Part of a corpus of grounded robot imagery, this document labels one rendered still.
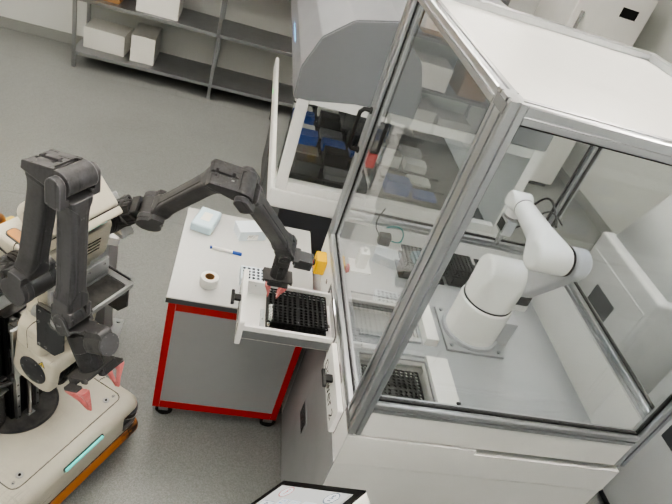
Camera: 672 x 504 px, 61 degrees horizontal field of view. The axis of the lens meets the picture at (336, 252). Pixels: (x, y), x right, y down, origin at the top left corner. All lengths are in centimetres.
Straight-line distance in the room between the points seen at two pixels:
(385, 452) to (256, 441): 109
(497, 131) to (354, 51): 138
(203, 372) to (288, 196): 90
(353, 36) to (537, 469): 173
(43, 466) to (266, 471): 92
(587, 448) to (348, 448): 76
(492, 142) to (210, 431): 203
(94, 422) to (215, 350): 52
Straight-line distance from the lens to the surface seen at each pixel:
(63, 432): 245
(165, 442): 276
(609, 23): 593
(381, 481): 198
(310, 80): 250
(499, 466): 201
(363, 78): 252
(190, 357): 249
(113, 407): 251
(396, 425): 174
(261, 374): 254
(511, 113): 116
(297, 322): 206
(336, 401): 183
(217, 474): 270
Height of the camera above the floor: 229
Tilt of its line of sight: 35 degrees down
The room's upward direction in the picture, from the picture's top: 20 degrees clockwise
